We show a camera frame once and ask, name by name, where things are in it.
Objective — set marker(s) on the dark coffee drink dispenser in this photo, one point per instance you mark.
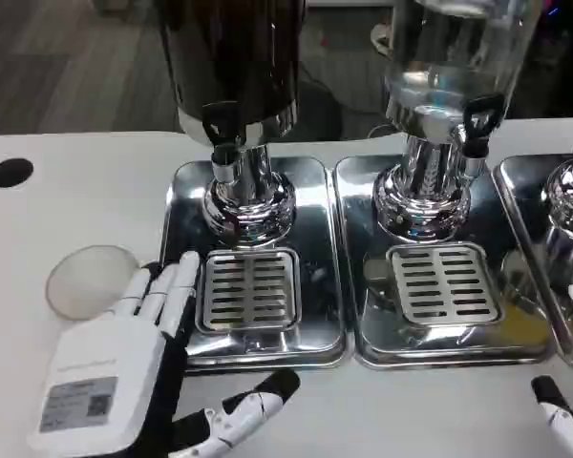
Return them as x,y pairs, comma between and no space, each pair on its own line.
248,62

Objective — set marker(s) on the slotted steel drip grid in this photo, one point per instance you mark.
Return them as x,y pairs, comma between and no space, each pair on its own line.
248,291
437,286

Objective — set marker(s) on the clear ribbed glass cup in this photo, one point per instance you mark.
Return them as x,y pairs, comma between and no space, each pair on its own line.
88,281

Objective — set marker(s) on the chrome-based drink dispenser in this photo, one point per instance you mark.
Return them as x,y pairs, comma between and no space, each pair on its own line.
570,191

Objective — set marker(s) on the steel drip tray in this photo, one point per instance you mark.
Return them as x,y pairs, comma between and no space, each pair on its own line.
520,200
315,229
358,229

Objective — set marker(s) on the clear water drink dispenser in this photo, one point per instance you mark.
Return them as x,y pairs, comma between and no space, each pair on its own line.
430,157

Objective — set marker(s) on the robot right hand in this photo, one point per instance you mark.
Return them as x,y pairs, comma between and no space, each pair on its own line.
561,420

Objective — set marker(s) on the black round table grommet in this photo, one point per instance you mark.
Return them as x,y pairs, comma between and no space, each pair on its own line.
10,172

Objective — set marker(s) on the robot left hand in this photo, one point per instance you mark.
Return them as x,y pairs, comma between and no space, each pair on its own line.
105,377

